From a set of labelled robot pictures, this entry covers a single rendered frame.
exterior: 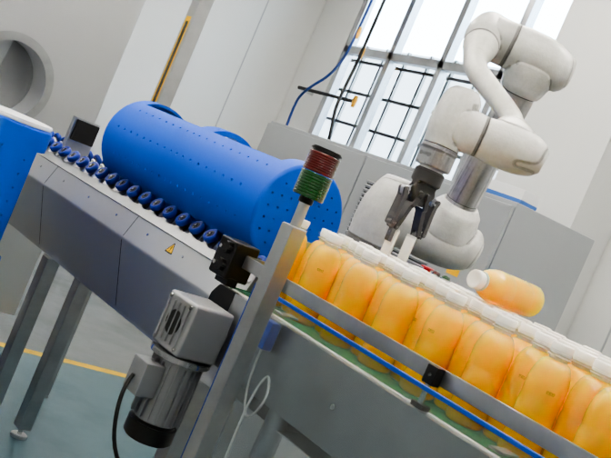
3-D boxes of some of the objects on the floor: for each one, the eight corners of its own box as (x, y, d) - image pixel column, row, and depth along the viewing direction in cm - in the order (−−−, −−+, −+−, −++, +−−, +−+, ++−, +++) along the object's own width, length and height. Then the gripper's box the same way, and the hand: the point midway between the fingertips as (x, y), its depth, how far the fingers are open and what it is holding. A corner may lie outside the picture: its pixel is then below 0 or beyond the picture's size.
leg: (22, 433, 327) (92, 268, 324) (28, 441, 323) (99, 273, 320) (7, 431, 323) (77, 263, 321) (13, 439, 319) (84, 269, 316)
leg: (-16, 428, 318) (55, 257, 315) (-10, 435, 314) (63, 263, 311) (-32, 425, 314) (40, 253, 311) (-26, 433, 310) (47, 258, 307)
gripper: (444, 177, 236) (406, 263, 237) (395, 153, 224) (356, 243, 225) (465, 184, 230) (426, 273, 231) (416, 160, 218) (376, 253, 219)
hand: (397, 246), depth 228 cm, fingers open, 6 cm apart
